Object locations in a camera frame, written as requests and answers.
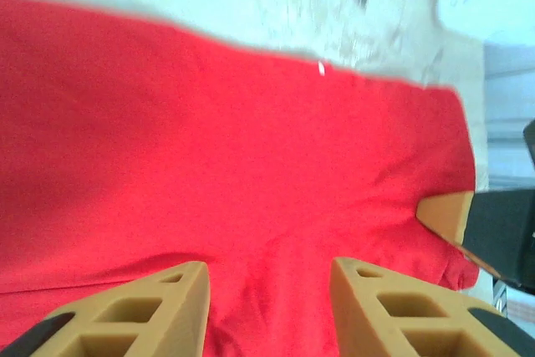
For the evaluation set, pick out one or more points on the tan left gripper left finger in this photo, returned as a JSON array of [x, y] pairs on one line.
[[167, 311]]

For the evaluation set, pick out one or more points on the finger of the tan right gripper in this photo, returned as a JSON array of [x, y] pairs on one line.
[[449, 215], [493, 267]]

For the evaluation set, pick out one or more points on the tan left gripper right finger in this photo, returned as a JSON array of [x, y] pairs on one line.
[[363, 311]]

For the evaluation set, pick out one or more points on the red t-shirt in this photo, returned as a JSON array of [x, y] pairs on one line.
[[209, 144]]

